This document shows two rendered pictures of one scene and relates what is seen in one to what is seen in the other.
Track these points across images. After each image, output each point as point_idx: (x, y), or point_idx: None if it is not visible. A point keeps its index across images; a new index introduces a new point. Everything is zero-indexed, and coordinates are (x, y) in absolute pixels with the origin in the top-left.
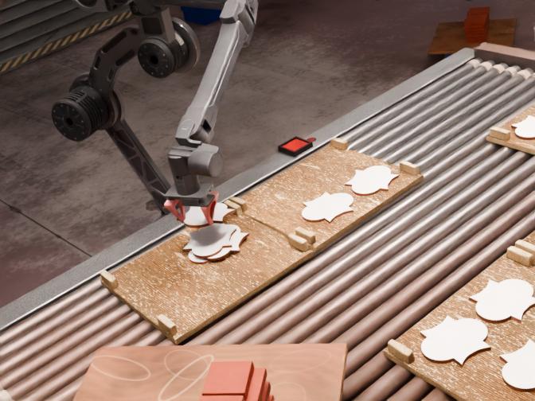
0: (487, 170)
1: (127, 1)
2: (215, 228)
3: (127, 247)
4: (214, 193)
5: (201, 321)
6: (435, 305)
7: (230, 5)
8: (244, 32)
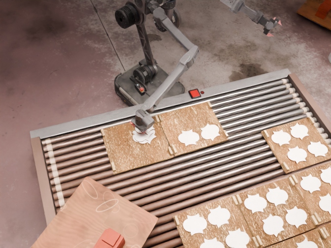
0: (252, 147)
1: None
2: None
3: (115, 115)
4: None
5: (124, 170)
6: (199, 202)
7: (185, 57)
8: (186, 68)
